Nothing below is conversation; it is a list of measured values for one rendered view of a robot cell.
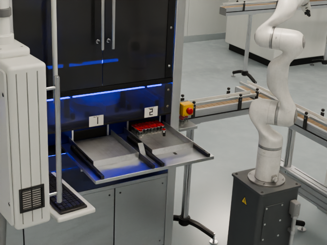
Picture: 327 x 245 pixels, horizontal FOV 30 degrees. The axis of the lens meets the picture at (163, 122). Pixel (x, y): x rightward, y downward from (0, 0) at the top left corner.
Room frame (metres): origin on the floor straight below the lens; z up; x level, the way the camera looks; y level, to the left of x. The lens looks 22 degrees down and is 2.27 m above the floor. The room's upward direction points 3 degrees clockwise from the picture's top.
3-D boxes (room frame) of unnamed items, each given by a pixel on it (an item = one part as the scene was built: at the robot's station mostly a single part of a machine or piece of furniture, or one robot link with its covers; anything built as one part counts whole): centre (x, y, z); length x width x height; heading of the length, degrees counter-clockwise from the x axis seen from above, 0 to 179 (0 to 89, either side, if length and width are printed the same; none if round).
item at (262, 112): (2.80, -0.51, 1.16); 0.19 x 0.12 x 0.24; 69
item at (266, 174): (2.79, -0.54, 0.95); 0.19 x 0.19 x 0.18
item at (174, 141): (3.17, 0.03, 0.90); 0.34 x 0.26 x 0.04; 31
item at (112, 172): (3.03, 0.14, 0.87); 0.70 x 0.48 x 0.02; 121
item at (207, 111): (3.67, -0.30, 0.92); 0.69 x 0.16 x 0.16; 121
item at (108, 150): (3.00, 0.32, 0.90); 0.34 x 0.26 x 0.04; 31
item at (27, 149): (2.52, 0.70, 1.19); 0.50 x 0.19 x 0.78; 36
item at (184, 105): (3.40, -0.13, 1.00); 0.08 x 0.07 x 0.07; 31
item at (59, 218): (2.61, 0.54, 0.79); 0.45 x 0.28 x 0.03; 36
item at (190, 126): (3.45, -0.12, 0.87); 0.14 x 0.13 x 0.02; 31
